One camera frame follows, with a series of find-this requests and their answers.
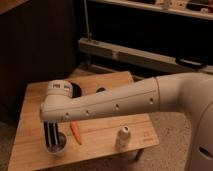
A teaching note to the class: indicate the blue sponge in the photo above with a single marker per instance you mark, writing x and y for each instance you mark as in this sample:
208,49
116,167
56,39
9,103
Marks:
100,89

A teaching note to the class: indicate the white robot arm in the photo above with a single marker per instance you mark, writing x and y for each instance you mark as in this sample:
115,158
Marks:
187,93

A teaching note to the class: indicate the white plastic bottle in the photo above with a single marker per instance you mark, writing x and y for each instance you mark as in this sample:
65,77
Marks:
122,138

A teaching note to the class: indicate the metal pole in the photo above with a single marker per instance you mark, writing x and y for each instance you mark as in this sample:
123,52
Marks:
88,33

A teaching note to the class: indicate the orange carrot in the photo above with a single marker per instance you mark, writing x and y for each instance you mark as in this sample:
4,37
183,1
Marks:
75,130

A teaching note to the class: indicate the long grey case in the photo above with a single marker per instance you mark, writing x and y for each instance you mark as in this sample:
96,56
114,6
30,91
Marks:
137,57

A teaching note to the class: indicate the black case handle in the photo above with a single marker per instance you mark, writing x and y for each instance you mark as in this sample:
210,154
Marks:
189,64

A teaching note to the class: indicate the wall shelf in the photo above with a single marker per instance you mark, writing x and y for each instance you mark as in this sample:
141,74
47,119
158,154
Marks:
164,8

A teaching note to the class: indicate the dark blue bowl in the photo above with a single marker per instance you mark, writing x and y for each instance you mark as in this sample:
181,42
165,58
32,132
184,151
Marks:
77,92

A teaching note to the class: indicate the wooden table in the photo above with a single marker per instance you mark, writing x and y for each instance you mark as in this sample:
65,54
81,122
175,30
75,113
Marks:
98,136

